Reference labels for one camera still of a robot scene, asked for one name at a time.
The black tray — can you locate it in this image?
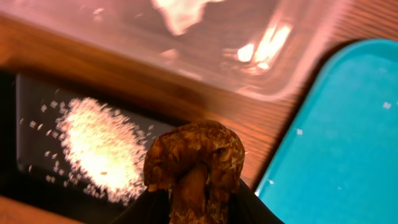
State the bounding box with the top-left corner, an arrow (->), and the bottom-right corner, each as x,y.
1,71 -> 178,223

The pile of rice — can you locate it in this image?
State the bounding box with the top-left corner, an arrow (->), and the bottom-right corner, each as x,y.
18,96 -> 156,206

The white napkin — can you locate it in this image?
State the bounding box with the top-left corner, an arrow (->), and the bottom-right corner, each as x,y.
151,0 -> 224,36

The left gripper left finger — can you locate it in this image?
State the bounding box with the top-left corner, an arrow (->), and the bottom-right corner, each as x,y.
111,190 -> 170,224

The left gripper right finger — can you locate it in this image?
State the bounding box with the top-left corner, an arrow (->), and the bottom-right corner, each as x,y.
228,179 -> 284,224

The teal serving tray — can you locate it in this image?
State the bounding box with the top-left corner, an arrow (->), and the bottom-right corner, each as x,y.
256,39 -> 397,223

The clear plastic bin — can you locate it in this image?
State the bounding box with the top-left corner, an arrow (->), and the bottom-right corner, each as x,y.
1,0 -> 343,101

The brown walnut food scrap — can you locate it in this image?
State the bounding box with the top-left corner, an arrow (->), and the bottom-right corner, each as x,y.
143,120 -> 245,223

